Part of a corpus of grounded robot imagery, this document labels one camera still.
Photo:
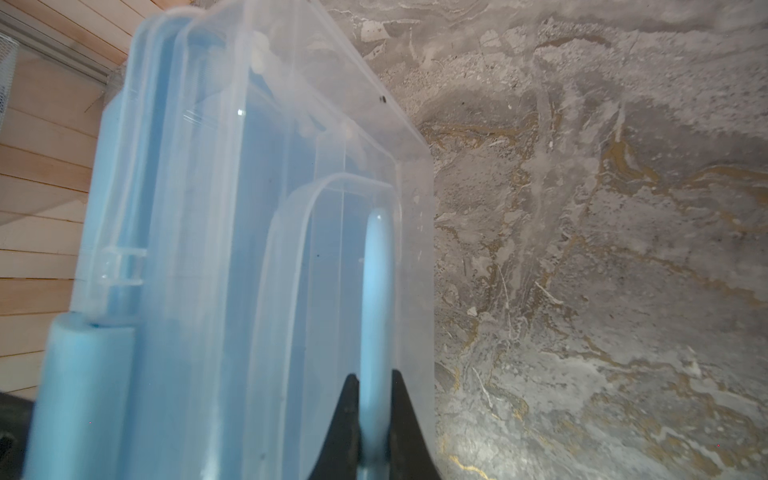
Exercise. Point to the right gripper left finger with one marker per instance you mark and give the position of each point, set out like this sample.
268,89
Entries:
339,455

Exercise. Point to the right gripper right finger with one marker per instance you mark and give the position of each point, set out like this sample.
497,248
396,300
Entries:
408,454

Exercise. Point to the blue translucent plastic toolbox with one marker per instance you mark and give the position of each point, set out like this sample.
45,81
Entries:
260,226

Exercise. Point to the white wire mesh shelf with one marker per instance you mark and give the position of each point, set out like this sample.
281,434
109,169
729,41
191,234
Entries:
8,57

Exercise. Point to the left aluminium wall rail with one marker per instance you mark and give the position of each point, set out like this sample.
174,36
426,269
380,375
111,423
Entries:
40,38

